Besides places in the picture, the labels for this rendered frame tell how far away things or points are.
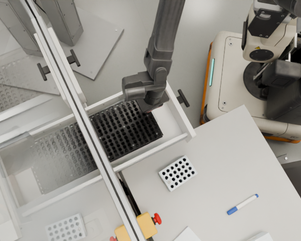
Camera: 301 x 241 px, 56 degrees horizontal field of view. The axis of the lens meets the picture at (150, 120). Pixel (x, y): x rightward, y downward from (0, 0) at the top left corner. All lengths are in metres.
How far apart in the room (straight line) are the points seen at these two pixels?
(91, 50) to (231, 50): 0.96
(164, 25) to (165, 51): 0.07
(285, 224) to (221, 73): 0.96
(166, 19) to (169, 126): 0.47
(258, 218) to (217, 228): 0.16
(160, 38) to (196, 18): 1.59
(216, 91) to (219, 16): 0.78
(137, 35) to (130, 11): 0.21
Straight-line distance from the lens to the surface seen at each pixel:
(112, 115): 1.03
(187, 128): 1.00
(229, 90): 1.81
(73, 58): 1.12
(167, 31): 0.75
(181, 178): 1.10
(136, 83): 0.81
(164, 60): 0.77
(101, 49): 2.12
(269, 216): 1.23
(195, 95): 2.04
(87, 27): 2.22
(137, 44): 2.17
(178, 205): 1.14
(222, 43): 1.93
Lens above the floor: 1.88
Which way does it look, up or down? 75 degrees down
